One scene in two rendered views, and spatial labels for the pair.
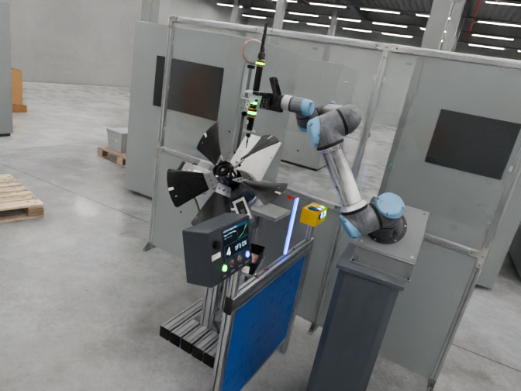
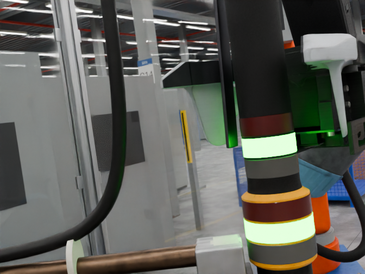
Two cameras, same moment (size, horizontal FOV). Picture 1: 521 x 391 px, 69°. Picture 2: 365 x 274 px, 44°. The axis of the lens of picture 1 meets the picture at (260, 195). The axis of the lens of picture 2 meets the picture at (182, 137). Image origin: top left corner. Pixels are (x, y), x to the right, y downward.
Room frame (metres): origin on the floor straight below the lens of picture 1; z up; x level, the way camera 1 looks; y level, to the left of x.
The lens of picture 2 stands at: (2.02, 0.41, 1.63)
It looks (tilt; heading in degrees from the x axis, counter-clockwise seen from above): 3 degrees down; 282
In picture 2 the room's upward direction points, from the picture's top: 8 degrees counter-clockwise
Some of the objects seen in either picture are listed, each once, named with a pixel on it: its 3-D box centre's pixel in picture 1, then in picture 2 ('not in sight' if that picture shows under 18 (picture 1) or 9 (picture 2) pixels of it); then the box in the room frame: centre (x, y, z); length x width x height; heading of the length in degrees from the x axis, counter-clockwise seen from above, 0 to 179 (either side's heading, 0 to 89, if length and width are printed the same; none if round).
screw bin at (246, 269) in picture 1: (243, 256); not in sight; (1.78, 0.03, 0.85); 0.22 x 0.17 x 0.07; 169
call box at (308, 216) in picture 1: (313, 215); not in sight; (2.12, -0.33, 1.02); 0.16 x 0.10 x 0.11; 153
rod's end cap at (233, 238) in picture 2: not in sight; (227, 251); (2.06, 0.13, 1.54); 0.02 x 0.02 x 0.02; 8
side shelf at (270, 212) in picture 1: (260, 208); not in sight; (2.57, -0.02, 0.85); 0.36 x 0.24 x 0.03; 63
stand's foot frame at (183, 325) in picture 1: (214, 323); not in sight; (2.26, 0.15, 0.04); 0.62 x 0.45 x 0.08; 153
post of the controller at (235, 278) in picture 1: (236, 275); not in sight; (1.39, 0.04, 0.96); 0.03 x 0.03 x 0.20; 63
